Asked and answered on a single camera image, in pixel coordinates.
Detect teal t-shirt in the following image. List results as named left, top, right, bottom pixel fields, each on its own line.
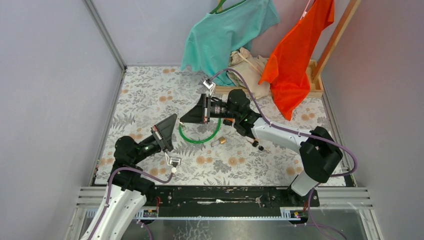
left=180, top=0, right=280, bottom=76

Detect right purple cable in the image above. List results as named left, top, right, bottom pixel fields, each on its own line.
left=210, top=67, right=359, bottom=240

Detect brass padlock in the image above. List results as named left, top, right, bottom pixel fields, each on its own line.
left=210, top=136, right=227, bottom=148

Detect green clothes hanger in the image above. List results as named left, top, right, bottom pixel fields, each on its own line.
left=209, top=0, right=246, bottom=15

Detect beige cloth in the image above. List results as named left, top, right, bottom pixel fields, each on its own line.
left=226, top=47, right=271, bottom=99

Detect orange black padlock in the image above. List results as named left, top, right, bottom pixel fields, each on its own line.
left=222, top=118, right=234, bottom=126

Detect floral table mat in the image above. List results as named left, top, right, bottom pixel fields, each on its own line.
left=96, top=65, right=342, bottom=187

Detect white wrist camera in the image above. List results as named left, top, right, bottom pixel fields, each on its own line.
left=202, top=78, right=216, bottom=96
left=164, top=151, right=182, bottom=168

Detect orange t-shirt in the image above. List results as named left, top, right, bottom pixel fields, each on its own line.
left=259, top=0, right=335, bottom=121

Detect green cable lock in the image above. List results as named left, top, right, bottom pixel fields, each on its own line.
left=178, top=118, right=222, bottom=144

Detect black headed keys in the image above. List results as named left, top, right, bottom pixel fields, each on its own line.
left=247, top=139, right=264, bottom=151

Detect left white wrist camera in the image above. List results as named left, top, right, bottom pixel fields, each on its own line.
left=164, top=151, right=182, bottom=168

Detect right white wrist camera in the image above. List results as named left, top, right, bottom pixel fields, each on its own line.
left=202, top=78, right=216, bottom=96

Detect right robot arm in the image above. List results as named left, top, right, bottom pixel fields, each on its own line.
left=180, top=89, right=343, bottom=206

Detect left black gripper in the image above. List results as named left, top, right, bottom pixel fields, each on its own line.
left=132, top=113, right=178, bottom=165

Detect wooden clothes rack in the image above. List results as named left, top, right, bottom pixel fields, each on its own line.
left=214, top=0, right=362, bottom=99

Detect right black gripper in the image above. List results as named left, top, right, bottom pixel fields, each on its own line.
left=180, top=94, right=239, bottom=125

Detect purple cable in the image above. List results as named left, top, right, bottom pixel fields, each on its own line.
left=210, top=67, right=359, bottom=240
left=86, top=167, right=176, bottom=240

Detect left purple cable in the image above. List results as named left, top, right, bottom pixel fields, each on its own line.
left=86, top=167, right=176, bottom=240

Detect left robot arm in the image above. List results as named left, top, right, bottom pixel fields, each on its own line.
left=81, top=114, right=181, bottom=240

